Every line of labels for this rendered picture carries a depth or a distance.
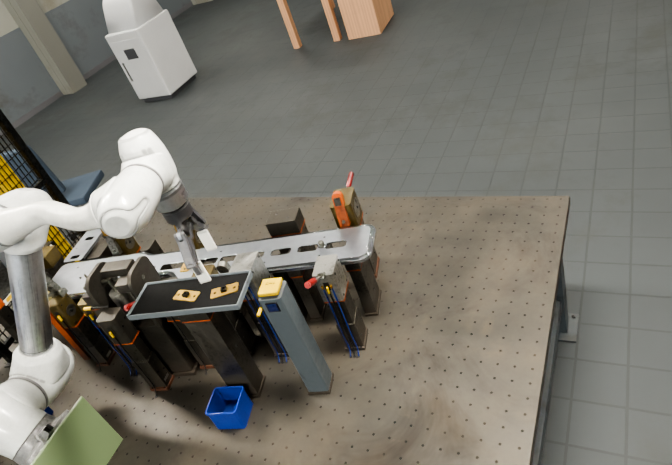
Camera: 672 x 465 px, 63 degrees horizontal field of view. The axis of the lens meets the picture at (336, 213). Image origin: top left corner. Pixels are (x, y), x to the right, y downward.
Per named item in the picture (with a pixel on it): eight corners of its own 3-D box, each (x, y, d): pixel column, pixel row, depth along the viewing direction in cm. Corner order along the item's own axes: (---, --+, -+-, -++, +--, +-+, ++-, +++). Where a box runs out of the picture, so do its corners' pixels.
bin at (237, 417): (254, 401, 182) (244, 385, 177) (246, 429, 175) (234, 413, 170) (225, 402, 186) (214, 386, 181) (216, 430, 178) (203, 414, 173)
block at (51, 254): (100, 302, 255) (54, 244, 235) (91, 315, 249) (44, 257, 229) (86, 304, 257) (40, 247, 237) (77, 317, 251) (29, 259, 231)
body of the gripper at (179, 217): (184, 209, 136) (200, 237, 141) (189, 191, 143) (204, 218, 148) (156, 217, 137) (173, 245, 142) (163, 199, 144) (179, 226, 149)
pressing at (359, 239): (377, 219, 192) (376, 215, 191) (370, 263, 174) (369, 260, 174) (64, 264, 234) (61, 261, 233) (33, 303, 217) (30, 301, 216)
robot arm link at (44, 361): (3, 411, 184) (43, 368, 204) (50, 420, 183) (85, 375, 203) (-35, 200, 152) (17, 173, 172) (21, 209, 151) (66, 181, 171)
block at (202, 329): (266, 377, 189) (210, 285, 164) (260, 397, 183) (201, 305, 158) (240, 378, 192) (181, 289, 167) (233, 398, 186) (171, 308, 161)
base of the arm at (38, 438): (33, 460, 157) (15, 450, 157) (22, 481, 172) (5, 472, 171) (74, 405, 171) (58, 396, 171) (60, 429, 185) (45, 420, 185)
